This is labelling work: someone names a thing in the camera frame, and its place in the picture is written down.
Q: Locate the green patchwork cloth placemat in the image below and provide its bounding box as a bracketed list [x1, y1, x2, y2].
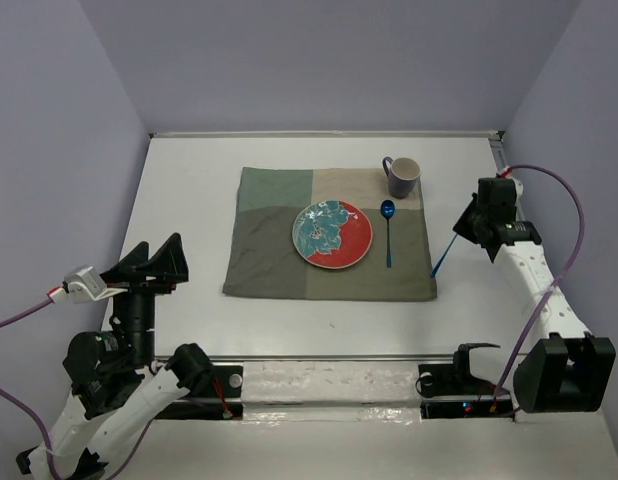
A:
[223, 167, 437, 302]

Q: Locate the red floral plate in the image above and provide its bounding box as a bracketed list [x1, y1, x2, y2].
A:
[291, 200, 373, 270]

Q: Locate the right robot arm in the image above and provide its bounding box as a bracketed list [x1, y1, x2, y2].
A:
[449, 176, 616, 413]

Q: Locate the blue metallic spoon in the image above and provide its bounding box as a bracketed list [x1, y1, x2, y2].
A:
[380, 199, 395, 268]

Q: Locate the blue plastic fork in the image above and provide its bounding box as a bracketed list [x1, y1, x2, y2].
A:
[430, 233, 458, 279]

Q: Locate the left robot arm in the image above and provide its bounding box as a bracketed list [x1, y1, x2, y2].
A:
[16, 233, 214, 479]

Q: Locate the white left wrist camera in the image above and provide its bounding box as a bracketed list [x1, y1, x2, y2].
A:
[47, 266, 127, 304]

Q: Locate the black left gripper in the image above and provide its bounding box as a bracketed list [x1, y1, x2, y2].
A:
[103, 230, 191, 362]

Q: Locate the purple ceramic mug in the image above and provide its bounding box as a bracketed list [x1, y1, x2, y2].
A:
[382, 157, 421, 199]

